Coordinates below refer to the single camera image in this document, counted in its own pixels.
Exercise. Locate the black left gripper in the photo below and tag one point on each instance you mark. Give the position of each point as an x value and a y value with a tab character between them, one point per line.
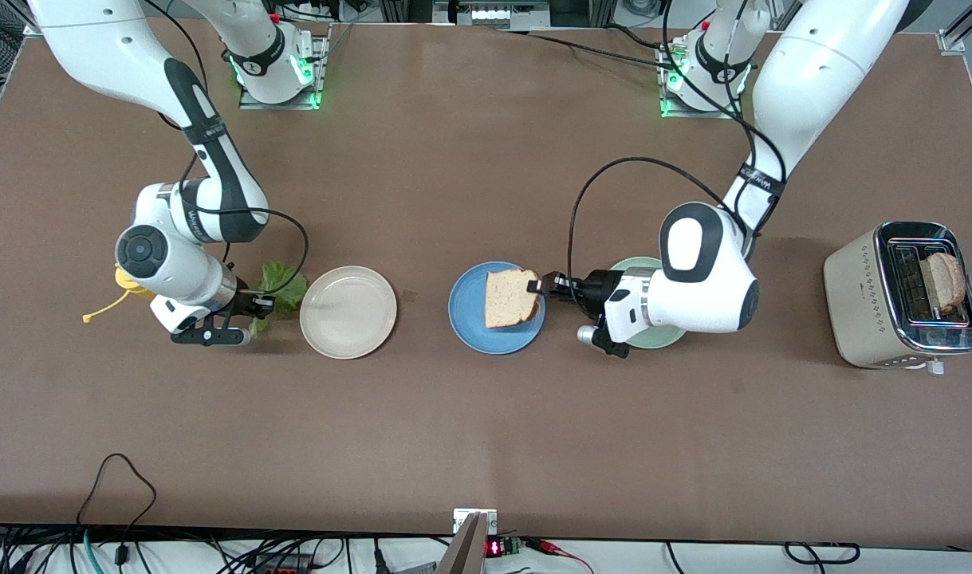
596	287

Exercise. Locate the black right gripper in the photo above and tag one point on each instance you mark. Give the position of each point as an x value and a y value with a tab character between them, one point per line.
249	303

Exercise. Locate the green lettuce leaf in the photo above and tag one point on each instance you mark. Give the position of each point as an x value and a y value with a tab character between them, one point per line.
282	279

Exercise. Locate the toasted bread slice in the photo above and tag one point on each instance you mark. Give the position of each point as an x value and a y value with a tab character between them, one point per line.
508	299
946	283

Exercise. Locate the yellow squeeze bottle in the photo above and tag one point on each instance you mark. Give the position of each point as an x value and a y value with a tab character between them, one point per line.
131	287

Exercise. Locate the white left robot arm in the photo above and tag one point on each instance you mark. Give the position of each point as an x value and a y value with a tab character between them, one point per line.
709	279

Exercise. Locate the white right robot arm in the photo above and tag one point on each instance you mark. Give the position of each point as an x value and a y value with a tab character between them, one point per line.
254	32

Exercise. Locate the beige plate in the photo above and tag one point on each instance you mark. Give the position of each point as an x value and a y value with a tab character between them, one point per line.
348	312

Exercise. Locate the blue plate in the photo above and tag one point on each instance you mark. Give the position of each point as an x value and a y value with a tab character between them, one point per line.
470	319

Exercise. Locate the pale green plate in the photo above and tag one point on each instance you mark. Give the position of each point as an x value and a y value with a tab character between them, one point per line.
653	339

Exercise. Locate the black power strip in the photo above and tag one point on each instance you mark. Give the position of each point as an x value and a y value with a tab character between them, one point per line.
278	564

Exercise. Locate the red black clip leads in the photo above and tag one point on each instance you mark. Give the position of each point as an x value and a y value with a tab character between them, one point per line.
549	547

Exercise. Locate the circuit board red display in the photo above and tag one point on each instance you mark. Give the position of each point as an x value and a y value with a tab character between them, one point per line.
495	548

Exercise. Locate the grey device white buttons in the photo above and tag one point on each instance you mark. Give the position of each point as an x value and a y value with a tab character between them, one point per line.
493	14

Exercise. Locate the beige chrome toaster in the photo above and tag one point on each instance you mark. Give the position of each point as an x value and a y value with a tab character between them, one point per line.
852	311

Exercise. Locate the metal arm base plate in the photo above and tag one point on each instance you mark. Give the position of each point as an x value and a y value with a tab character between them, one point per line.
278	104
705	114

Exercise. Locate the aluminium camera mount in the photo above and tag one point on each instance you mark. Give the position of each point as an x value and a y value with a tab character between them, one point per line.
466	550

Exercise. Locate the aluminium corner bracket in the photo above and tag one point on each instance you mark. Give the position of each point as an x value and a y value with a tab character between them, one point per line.
33	30
952	41

